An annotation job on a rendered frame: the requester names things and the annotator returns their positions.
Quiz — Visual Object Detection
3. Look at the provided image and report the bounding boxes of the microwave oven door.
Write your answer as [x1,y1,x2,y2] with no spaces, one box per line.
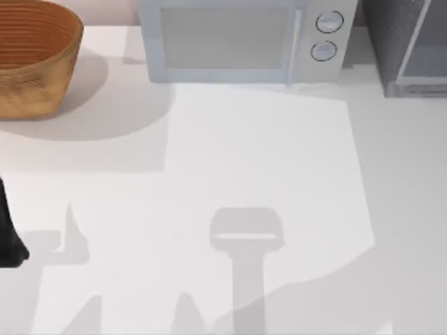
[136,0,302,84]

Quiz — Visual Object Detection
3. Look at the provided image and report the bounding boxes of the round microwave knob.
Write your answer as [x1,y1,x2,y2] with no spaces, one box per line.
[309,39,338,63]
[315,10,345,34]

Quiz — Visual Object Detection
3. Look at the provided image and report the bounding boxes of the pale microwave oven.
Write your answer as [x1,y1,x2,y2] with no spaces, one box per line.
[135,0,360,87]

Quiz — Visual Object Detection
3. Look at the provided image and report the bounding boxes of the woven brown basket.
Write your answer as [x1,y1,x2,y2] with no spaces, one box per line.
[0,0,85,121]

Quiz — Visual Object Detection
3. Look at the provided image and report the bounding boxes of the grey cabinet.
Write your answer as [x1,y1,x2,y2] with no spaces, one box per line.
[361,0,447,98]

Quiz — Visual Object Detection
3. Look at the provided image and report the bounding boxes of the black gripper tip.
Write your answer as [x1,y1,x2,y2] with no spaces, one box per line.
[0,177,30,269]

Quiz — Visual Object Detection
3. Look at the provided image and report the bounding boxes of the microwave door handle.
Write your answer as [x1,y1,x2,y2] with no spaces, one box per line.
[286,9,303,88]

